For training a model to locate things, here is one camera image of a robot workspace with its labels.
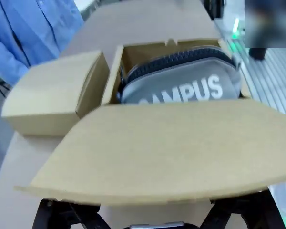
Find green glowing device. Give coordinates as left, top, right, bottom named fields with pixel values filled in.
left=229, top=18, right=244, bottom=41

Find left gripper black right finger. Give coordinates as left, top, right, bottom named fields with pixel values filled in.
left=200, top=189, right=283, bottom=229

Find person in blue shirt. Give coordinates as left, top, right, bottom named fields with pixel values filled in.
left=0, top=0, right=84, bottom=87

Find black equipment block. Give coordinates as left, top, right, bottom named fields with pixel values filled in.
left=202, top=0, right=227, bottom=19

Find large cardboard box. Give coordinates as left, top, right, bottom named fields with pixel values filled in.
left=14, top=38, right=286, bottom=208

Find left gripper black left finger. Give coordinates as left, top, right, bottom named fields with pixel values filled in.
left=37, top=198, right=110, bottom=229

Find grey zippered pencil case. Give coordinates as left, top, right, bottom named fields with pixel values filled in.
left=118, top=45, right=243, bottom=105

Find grey ribbed metal platform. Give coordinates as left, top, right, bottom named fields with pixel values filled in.
left=214, top=19, right=286, bottom=113

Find small closed cardboard box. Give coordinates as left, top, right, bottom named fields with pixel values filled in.
left=0, top=49, right=111, bottom=137

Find blurred person in dark clothes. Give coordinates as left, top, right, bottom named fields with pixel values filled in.
left=244, top=0, right=286, bottom=68

